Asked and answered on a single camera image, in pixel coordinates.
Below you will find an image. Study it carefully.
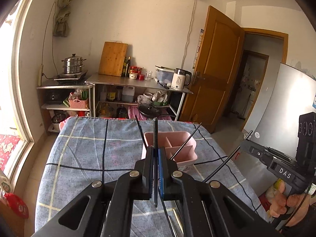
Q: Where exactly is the white refrigerator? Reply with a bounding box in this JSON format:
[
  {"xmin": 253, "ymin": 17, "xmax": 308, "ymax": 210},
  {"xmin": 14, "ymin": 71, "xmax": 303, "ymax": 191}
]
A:
[{"xmin": 241, "ymin": 64, "xmax": 315, "ymax": 195}]

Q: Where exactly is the black chopstick steel handle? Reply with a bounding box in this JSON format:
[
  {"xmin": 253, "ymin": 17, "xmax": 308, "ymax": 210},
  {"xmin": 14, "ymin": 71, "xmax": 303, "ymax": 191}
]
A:
[{"xmin": 161, "ymin": 199, "xmax": 177, "ymax": 237}]

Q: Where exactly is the pink small basket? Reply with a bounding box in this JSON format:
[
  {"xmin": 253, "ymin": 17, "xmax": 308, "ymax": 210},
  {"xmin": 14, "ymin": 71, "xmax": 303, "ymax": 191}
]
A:
[{"xmin": 69, "ymin": 99, "xmax": 89, "ymax": 110}]

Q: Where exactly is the black frying pan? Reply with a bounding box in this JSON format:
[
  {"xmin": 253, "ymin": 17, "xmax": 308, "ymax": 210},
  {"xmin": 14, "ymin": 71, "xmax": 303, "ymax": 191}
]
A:
[{"xmin": 138, "ymin": 104, "xmax": 162, "ymax": 119}]

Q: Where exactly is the small side shelf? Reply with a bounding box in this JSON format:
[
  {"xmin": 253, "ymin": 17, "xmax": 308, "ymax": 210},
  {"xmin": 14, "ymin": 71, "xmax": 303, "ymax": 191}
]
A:
[{"xmin": 36, "ymin": 80, "xmax": 95, "ymax": 133}]

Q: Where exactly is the wooden cutting board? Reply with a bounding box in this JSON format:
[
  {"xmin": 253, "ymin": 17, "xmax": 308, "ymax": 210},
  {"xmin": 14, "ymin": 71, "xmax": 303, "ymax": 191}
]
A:
[{"xmin": 99, "ymin": 42, "xmax": 128, "ymax": 76}]

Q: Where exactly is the hanging grey cloth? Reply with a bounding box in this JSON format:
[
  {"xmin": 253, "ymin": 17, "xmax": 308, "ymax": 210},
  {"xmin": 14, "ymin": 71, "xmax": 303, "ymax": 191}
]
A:
[{"xmin": 53, "ymin": 0, "xmax": 72, "ymax": 38}]

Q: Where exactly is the steel kitchen table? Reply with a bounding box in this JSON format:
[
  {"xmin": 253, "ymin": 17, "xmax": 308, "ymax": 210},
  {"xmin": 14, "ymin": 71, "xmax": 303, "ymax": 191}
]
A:
[{"xmin": 85, "ymin": 73, "xmax": 193, "ymax": 121}]

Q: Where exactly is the black chopstick pair member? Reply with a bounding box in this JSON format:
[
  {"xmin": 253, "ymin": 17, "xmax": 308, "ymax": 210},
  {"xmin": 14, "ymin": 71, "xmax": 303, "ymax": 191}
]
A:
[{"xmin": 170, "ymin": 123, "xmax": 202, "ymax": 161}]

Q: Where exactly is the black chopstick pair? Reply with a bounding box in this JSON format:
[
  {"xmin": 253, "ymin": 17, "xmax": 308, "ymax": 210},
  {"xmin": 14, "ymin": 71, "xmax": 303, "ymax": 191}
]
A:
[{"xmin": 198, "ymin": 130, "xmax": 244, "ymax": 186}]

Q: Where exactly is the clear plastic storage box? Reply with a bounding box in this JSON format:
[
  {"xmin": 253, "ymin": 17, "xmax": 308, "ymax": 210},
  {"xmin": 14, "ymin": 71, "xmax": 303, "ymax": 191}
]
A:
[{"xmin": 155, "ymin": 65, "xmax": 174, "ymax": 84}]

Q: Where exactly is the person's right hand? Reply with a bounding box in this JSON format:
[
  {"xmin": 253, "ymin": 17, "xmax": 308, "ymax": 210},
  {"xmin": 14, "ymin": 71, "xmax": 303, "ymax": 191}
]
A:
[{"xmin": 269, "ymin": 180, "xmax": 315, "ymax": 227}]

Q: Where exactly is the induction cooker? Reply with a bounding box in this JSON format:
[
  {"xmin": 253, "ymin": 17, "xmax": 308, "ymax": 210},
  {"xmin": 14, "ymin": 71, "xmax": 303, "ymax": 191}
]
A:
[{"xmin": 54, "ymin": 70, "xmax": 87, "ymax": 83}]

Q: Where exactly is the pink plastic chopstick basket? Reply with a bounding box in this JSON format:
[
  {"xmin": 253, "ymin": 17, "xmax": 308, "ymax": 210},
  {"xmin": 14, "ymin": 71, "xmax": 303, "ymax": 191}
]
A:
[{"xmin": 141, "ymin": 131, "xmax": 198, "ymax": 168}]

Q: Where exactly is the brown wooden door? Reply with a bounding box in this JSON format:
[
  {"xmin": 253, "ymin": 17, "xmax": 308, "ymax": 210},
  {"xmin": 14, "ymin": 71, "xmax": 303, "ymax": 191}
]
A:
[{"xmin": 179, "ymin": 6, "xmax": 245, "ymax": 133}]

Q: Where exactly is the long black chopstick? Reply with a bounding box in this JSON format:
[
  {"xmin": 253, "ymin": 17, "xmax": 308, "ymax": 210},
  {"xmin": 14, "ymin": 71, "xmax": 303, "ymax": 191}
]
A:
[{"xmin": 153, "ymin": 118, "xmax": 159, "ymax": 208}]

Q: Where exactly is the cream and steel chopstick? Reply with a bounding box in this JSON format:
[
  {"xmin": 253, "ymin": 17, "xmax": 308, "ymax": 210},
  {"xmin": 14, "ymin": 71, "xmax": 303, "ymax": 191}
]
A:
[{"xmin": 173, "ymin": 209, "xmax": 184, "ymax": 234}]

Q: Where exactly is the steel steamer pot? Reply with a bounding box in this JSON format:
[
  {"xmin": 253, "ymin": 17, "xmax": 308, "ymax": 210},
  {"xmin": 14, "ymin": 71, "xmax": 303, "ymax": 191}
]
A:
[{"xmin": 62, "ymin": 54, "xmax": 86, "ymax": 74}]

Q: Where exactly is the red jar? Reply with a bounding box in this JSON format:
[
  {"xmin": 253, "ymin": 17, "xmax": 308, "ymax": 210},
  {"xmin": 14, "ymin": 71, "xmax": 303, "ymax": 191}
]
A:
[{"xmin": 129, "ymin": 66, "xmax": 145, "ymax": 80}]

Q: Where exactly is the dark sauce bottle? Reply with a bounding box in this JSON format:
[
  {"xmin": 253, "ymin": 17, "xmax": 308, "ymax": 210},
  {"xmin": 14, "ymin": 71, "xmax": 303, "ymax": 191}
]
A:
[{"xmin": 122, "ymin": 56, "xmax": 131, "ymax": 77}]

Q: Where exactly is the white electric kettle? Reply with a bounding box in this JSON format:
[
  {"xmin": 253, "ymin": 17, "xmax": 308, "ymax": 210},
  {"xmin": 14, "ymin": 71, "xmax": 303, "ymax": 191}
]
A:
[{"xmin": 171, "ymin": 68, "xmax": 192, "ymax": 90}]

